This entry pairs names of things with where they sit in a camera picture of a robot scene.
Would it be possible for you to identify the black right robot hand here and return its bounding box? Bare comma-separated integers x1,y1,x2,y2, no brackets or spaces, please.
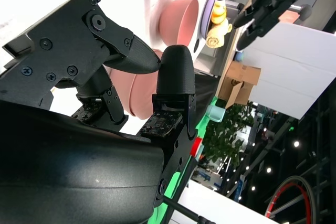
0,0,197,224

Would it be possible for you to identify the grey round knob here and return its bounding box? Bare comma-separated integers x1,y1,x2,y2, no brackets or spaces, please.
298,3,313,22

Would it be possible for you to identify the mint green cylinder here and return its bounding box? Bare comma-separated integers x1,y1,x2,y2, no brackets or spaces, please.
207,104,226,123

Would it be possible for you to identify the beige toy bread roll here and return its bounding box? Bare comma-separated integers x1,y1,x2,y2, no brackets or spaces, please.
206,22,233,49

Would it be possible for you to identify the green leafy plant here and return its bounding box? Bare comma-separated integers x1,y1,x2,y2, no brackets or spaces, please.
203,103,255,167

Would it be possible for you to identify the white partition board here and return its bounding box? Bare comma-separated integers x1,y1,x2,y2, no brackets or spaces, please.
236,22,336,120

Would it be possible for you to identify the red tag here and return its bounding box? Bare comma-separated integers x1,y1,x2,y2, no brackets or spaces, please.
190,136,203,158

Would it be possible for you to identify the red rimmed wheel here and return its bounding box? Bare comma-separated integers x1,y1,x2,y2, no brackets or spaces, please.
265,175,320,219

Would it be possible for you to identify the purple plate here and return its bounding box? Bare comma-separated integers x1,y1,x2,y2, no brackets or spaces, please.
201,0,224,40

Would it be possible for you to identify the brown cardboard box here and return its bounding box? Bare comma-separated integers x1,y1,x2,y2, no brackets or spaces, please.
217,61,262,109

